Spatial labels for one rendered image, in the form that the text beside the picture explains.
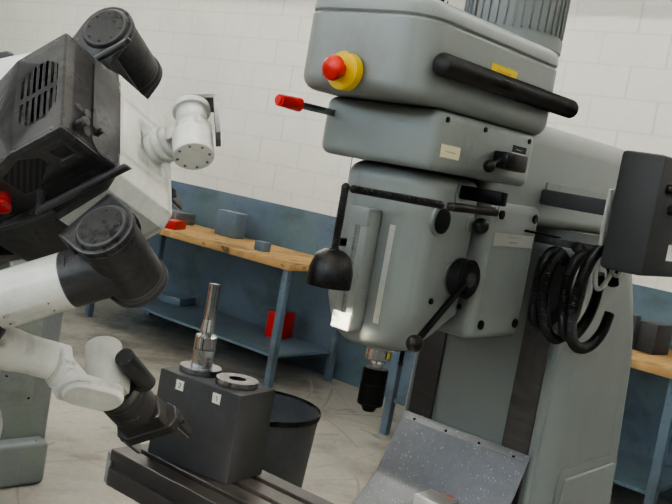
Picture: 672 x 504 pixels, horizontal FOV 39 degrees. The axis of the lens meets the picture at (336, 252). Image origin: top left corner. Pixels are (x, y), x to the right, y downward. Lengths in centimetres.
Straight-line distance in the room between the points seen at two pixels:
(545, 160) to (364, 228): 45
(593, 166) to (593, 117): 412
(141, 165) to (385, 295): 46
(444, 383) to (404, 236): 58
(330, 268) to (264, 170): 626
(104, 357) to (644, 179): 98
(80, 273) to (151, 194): 18
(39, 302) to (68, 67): 36
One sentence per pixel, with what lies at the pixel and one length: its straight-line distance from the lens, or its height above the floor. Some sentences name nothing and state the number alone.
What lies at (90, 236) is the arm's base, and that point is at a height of 145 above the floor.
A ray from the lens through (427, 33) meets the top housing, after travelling 148.
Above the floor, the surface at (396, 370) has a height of 42.
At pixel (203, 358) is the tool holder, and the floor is 116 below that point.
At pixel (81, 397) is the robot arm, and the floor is 115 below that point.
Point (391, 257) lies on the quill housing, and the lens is 159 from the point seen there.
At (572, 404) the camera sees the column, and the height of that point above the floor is 121.
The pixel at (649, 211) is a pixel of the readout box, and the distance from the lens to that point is 169.
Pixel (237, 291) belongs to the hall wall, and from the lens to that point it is 785.
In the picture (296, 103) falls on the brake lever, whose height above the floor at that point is 170.
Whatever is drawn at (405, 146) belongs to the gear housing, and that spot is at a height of 166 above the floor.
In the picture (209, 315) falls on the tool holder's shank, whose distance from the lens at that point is 201.
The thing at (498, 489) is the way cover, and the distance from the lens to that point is 200.
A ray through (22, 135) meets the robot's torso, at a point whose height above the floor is 158.
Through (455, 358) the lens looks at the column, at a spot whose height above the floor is 124.
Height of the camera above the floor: 162
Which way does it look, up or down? 5 degrees down
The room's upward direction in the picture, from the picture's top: 10 degrees clockwise
